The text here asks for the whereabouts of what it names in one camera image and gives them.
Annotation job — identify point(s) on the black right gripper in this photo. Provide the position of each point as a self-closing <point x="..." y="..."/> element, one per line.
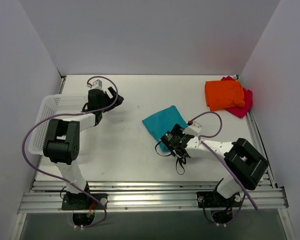
<point x="170" y="139"/>

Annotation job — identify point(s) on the aluminium right side rail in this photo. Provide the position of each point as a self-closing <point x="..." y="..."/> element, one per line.
<point x="258" y="144"/>

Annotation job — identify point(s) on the teal t shirt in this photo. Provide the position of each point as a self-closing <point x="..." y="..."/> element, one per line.
<point x="162" y="121"/>

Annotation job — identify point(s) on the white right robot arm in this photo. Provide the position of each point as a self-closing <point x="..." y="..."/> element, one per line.
<point x="246" y="166"/>

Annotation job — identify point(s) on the white plastic basket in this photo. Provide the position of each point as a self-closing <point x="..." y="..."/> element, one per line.
<point x="54" y="106"/>

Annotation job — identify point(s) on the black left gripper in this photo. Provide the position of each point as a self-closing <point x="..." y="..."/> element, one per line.
<point x="109" y="96"/>

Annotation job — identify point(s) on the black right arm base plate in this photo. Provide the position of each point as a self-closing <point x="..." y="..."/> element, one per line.
<point x="212" y="199"/>

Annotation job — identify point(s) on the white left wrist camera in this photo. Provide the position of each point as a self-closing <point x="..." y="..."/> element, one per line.
<point x="94" y="83"/>

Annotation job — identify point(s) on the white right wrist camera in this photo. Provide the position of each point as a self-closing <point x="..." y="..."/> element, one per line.
<point x="193" y="128"/>

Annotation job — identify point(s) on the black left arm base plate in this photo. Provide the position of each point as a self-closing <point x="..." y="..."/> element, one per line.
<point x="80" y="201"/>

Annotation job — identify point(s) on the aluminium front rail frame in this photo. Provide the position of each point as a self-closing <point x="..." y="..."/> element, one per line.
<point x="44" y="197"/>

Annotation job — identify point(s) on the orange folded t shirt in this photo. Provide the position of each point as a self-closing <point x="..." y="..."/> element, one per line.
<point x="212" y="93"/>

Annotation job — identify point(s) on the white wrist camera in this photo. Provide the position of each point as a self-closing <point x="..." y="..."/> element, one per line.
<point x="94" y="83"/>
<point x="193" y="128"/>

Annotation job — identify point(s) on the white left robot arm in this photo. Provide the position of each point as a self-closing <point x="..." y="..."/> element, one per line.
<point x="62" y="140"/>

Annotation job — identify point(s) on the pink folded t shirt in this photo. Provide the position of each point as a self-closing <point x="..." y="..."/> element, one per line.
<point x="241" y="110"/>

